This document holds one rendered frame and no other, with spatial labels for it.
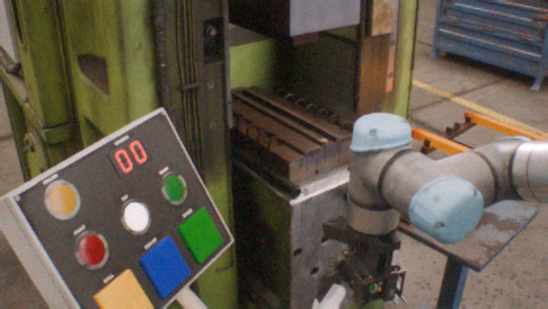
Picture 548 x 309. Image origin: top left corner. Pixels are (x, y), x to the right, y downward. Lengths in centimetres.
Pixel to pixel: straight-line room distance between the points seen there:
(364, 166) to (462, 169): 12
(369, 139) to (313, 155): 61
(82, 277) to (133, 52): 49
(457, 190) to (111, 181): 51
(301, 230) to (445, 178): 69
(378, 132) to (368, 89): 88
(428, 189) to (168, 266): 45
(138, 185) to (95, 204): 9
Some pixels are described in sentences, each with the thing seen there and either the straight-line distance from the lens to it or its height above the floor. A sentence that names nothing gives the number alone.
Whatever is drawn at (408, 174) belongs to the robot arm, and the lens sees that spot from 62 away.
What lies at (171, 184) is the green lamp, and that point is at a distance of 91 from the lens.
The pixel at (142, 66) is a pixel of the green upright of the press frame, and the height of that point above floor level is 123.
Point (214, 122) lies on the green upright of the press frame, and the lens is 124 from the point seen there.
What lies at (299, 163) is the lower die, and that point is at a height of 96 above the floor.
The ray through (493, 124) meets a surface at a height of 92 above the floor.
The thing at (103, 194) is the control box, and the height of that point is 114.
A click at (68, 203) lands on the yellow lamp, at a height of 116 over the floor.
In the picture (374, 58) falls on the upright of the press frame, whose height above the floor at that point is 111.
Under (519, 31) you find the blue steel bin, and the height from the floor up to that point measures 46.
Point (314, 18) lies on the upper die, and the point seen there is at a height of 130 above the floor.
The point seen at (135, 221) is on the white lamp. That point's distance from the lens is 85.
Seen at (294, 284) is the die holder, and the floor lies 67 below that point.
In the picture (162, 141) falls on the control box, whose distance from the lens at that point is 93.
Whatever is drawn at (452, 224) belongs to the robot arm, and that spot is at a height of 123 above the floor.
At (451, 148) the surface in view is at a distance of 147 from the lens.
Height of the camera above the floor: 156
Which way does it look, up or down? 27 degrees down
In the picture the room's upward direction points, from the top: straight up
